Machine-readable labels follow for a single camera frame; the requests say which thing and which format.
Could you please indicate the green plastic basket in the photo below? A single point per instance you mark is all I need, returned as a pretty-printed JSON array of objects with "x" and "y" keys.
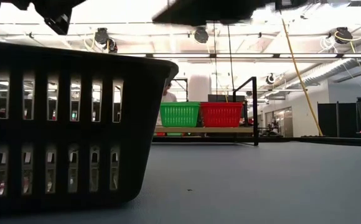
[{"x": 180, "y": 115}]

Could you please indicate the red plastic basket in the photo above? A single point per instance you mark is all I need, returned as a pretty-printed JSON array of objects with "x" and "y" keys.
[{"x": 221, "y": 115}]

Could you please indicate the black plastic basket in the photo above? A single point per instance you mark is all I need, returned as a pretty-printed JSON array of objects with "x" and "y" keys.
[{"x": 134, "y": 124}]

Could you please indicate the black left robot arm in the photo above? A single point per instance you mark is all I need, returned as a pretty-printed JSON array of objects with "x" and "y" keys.
[{"x": 56, "y": 12}]

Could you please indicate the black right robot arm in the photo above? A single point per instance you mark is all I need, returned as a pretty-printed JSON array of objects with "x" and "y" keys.
[{"x": 205, "y": 11}]

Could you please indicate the person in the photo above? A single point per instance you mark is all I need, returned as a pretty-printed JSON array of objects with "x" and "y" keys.
[{"x": 170, "y": 97}]

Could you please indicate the white round column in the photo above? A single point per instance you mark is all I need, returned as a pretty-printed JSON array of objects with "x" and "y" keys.
[{"x": 199, "y": 88}]

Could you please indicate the black partition panel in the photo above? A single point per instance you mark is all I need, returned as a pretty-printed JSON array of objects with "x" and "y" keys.
[{"x": 326, "y": 119}]

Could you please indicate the wooden shelf with black frame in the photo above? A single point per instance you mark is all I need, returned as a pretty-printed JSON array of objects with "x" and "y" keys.
[{"x": 205, "y": 129}]

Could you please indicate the black aluminium table frame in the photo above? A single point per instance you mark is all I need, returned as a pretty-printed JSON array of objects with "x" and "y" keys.
[{"x": 323, "y": 141}]

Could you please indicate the silver ventilation duct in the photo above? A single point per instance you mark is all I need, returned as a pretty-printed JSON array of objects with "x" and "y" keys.
[{"x": 339, "y": 67}]

